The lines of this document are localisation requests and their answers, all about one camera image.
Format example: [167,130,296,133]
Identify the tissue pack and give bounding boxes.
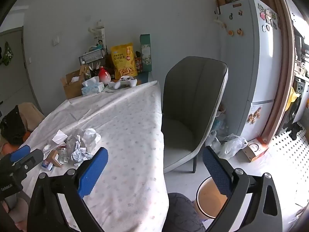
[81,76,105,96]

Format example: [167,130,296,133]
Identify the small blue white packet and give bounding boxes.
[41,160,55,171]

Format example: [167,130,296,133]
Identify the green white door decoration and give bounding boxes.
[0,41,14,66]

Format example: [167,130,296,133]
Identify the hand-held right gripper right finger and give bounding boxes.
[202,146,283,232]

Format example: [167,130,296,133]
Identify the folded white paper scrap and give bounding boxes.
[48,130,68,145]

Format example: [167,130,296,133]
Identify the black bag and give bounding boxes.
[0,105,27,145]

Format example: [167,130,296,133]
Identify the black mesh basket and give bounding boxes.
[79,49,108,66]

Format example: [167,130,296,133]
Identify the tall green box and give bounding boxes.
[139,34,153,72]

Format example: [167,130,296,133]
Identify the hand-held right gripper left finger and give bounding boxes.
[27,147,109,232]

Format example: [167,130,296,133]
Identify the grey upholstered chair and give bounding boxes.
[161,56,228,174]

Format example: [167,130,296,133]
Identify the group of fridge magnets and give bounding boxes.
[257,3,280,32]

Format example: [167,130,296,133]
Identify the yellow cloth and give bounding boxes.
[285,86,300,112]

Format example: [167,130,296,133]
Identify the small brown cardboard box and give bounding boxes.
[46,149,63,168]

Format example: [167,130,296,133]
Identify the black clothes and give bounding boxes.
[286,122,302,141]

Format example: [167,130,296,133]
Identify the white game controller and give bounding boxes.
[108,76,138,89]

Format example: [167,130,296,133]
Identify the orange white box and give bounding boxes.
[243,137,269,162]

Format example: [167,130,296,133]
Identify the person's patterned grey trouser leg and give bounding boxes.
[168,193,206,232]

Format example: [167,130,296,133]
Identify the yellow snack bag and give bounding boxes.
[110,43,138,80]

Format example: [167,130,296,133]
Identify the white dotted tablecloth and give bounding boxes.
[18,80,169,232]

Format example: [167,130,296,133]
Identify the crumpled white paper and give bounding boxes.
[82,128,102,150]

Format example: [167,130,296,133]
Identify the white refrigerator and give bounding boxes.
[218,0,284,142]

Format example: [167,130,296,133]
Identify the crumpled printed paper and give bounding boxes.
[71,147,94,163]

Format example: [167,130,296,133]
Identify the open brown cardboard box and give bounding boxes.
[61,65,92,99]

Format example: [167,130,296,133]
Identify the round white trash bin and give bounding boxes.
[195,176,233,219]

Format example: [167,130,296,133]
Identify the beige cloth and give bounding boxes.
[18,102,45,131]

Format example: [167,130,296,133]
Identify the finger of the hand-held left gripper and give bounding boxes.
[0,145,44,172]

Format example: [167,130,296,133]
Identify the red white vase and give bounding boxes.
[98,67,111,84]

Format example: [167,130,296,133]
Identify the tall white carton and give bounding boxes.
[88,22,107,51]

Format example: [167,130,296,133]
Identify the clear plastic bag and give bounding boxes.
[206,133,248,160]

